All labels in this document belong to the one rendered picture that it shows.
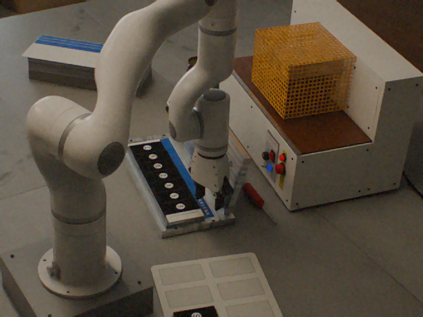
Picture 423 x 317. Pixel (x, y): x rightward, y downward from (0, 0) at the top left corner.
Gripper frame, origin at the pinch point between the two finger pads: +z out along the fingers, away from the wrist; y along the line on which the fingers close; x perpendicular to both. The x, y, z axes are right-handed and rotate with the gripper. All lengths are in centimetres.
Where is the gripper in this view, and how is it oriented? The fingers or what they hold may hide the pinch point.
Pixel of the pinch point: (209, 198)
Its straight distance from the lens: 211.3
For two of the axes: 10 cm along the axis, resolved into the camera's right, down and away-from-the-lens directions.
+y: 7.3, 4.0, -5.5
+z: -0.3, 8.3, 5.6
